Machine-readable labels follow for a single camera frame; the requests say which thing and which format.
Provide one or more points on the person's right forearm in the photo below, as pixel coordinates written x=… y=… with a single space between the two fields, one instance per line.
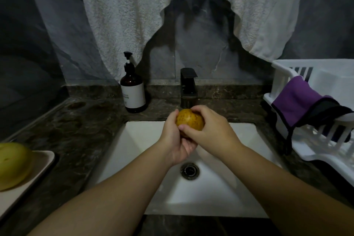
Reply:
x=293 y=194

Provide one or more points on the white hanging towel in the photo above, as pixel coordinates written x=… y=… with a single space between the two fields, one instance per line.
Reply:
x=116 y=17

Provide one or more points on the black faucet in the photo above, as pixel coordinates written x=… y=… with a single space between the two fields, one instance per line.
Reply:
x=188 y=83

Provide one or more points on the beige plastic tray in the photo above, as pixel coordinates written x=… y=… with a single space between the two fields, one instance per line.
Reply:
x=41 y=166

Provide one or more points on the white plastic basket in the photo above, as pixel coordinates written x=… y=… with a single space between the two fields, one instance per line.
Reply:
x=332 y=78

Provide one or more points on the spotted yellow apple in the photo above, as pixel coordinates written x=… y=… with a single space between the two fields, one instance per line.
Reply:
x=14 y=165

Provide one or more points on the purple cloth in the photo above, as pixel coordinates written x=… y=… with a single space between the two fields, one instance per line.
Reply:
x=296 y=100

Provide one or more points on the person's right hand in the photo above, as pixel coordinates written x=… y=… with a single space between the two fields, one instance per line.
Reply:
x=217 y=133

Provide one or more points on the dark soap pump bottle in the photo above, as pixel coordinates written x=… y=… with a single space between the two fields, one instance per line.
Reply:
x=133 y=89

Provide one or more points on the metal sink drain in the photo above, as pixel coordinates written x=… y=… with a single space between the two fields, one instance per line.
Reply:
x=190 y=170

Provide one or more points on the white sink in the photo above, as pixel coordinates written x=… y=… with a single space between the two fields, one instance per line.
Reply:
x=238 y=189

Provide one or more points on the person's left hand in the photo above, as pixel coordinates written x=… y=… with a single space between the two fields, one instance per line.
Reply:
x=174 y=140

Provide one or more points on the person's left forearm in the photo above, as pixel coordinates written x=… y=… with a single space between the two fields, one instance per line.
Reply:
x=94 y=200

